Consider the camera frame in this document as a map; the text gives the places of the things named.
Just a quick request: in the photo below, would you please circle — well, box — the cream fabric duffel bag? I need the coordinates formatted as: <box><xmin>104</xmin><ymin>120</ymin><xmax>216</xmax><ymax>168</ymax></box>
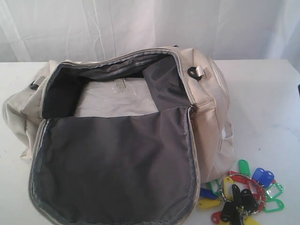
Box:
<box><xmin>3</xmin><ymin>47</ymin><xmax>234</xmax><ymax>225</ymax></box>

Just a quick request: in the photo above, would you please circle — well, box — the clear plastic packing bag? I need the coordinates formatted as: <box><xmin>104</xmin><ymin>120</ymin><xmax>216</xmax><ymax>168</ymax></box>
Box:
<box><xmin>74</xmin><ymin>78</ymin><xmax>158</xmax><ymax>117</ymax></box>

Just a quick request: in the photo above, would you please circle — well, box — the colourful key tag bunch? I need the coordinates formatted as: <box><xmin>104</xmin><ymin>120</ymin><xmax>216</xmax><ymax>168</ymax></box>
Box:
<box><xmin>197</xmin><ymin>159</ymin><xmax>285</xmax><ymax>225</ymax></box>

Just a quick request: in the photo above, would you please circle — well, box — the white backdrop curtain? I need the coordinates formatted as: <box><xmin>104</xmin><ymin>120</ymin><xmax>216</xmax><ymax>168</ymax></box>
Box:
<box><xmin>0</xmin><ymin>0</ymin><xmax>300</xmax><ymax>65</ymax></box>

